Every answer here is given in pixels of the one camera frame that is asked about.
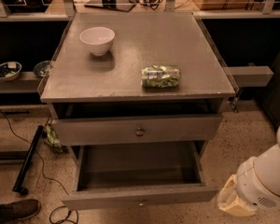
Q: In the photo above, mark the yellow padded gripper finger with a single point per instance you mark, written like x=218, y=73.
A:
x=229, y=201

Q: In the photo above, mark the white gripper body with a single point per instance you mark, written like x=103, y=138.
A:
x=251, y=184

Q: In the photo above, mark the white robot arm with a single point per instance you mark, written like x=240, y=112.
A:
x=267, y=167

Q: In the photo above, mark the grey top drawer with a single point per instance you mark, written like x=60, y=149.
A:
x=136, y=123

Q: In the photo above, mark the grey wooden drawer cabinet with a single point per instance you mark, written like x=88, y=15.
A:
x=141, y=39

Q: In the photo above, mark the green snack bag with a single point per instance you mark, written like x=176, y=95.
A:
x=160, y=76

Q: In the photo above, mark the green bag on floor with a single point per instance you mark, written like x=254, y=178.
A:
x=52, y=140

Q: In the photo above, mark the white ceramic bowl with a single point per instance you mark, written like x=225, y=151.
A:
x=99, y=40

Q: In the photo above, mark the black metal bar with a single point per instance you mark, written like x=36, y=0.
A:
x=18, y=187

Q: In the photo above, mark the brown shoe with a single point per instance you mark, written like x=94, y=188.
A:
x=19, y=210

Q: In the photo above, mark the dark small bowl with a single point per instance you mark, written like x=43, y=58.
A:
x=42, y=68

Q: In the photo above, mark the black monitor stand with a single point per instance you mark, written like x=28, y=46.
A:
x=117, y=5

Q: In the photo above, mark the white bowl with items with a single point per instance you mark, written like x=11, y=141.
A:
x=9, y=71

